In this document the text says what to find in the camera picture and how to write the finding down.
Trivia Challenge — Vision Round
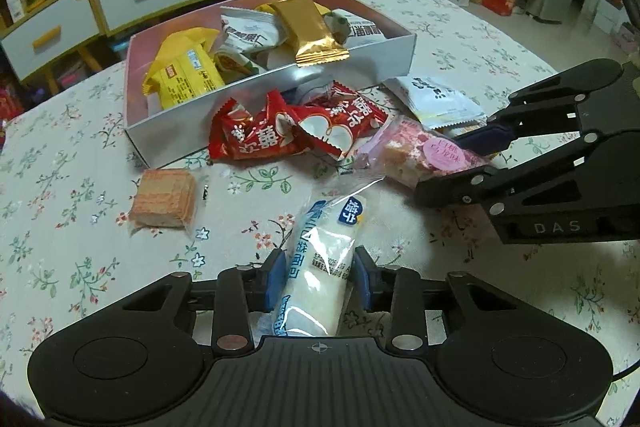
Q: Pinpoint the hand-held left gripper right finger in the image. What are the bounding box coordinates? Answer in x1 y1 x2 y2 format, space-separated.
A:
352 247 524 353

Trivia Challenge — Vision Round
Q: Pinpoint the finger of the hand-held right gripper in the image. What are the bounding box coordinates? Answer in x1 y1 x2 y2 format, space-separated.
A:
414 141 601 215
452 58 627 156

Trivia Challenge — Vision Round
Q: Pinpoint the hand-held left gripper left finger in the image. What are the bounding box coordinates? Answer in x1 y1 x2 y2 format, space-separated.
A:
119 251 289 354

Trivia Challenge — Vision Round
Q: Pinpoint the white blue bread packet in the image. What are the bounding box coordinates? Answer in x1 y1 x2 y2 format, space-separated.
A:
270 194 373 338

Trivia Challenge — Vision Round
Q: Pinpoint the pink clear snack packet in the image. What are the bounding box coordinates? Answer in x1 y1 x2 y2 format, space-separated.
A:
356 114 493 188

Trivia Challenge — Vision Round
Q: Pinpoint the white packet black lettering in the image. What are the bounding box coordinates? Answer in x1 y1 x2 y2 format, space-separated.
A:
382 76 487 131

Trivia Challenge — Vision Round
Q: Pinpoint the clear wafer packet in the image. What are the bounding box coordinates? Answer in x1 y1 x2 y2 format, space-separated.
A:
129 167 198 230

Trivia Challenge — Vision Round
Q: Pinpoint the white nut snack packet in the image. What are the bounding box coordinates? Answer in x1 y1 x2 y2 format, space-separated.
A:
325 8 388 50
220 6 288 55

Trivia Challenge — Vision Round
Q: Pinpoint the pink cardboard box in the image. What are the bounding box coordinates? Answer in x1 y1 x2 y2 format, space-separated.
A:
122 0 417 170

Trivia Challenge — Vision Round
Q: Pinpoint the gold foil snack bar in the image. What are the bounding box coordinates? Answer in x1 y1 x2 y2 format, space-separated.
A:
270 0 351 68

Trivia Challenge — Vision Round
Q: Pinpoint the orange white snack packet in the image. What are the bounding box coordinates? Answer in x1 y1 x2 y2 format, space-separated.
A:
212 49 268 85

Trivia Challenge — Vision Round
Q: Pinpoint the large yellow snack packet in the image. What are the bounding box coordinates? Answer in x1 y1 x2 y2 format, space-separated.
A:
142 29 226 110

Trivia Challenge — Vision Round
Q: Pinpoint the red box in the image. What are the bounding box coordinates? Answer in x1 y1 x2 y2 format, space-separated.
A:
482 0 521 15

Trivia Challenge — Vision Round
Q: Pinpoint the small clear storage bin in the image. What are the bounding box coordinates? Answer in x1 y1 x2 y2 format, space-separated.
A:
55 57 91 90

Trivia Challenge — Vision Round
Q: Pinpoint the red printed bag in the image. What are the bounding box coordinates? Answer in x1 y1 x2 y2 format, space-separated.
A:
0 74 26 120

